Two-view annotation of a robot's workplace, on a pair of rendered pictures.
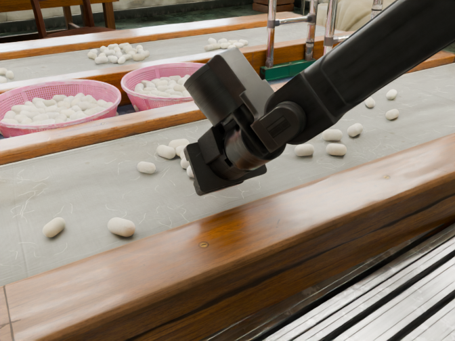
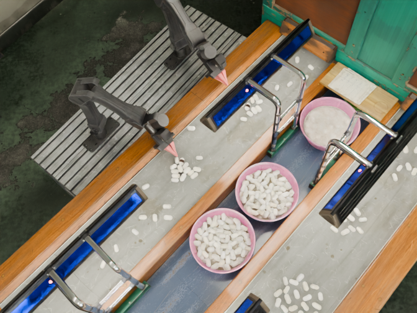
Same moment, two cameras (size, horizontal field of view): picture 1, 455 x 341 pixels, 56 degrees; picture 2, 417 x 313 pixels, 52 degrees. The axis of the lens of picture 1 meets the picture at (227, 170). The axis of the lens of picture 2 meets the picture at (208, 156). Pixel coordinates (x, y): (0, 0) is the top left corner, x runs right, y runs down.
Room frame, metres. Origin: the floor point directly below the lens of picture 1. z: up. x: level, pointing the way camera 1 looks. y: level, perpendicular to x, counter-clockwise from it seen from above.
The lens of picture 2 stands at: (1.42, 0.06, 2.46)
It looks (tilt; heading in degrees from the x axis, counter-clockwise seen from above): 64 degrees down; 172
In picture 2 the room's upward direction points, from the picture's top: 10 degrees counter-clockwise
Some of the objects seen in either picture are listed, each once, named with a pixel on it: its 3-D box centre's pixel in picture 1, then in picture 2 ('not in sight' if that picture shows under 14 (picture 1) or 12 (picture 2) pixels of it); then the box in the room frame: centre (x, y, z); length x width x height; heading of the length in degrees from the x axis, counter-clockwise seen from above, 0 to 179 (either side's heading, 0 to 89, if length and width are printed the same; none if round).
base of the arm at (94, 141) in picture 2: not in sight; (98, 131); (0.28, -0.29, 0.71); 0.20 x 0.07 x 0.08; 125
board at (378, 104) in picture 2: not in sight; (358, 90); (0.51, 0.93, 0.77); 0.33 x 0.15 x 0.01; 30
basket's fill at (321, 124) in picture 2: not in sight; (327, 128); (0.62, 0.74, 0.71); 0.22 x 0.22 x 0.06
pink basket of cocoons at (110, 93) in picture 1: (59, 120); (266, 194); (0.84, 0.36, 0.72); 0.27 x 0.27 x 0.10
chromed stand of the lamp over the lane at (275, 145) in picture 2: not in sight; (272, 107); (0.54, 0.49, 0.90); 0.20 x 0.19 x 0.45; 120
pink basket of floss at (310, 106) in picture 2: not in sight; (327, 127); (0.62, 0.74, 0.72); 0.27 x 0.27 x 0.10
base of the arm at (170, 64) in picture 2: not in sight; (179, 49); (-0.06, 0.21, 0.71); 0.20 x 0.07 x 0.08; 125
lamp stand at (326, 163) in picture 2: not in sight; (350, 163); (0.88, 0.69, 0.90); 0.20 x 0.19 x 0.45; 120
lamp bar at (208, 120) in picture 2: not in sight; (259, 71); (0.46, 0.45, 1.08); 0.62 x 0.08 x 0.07; 120
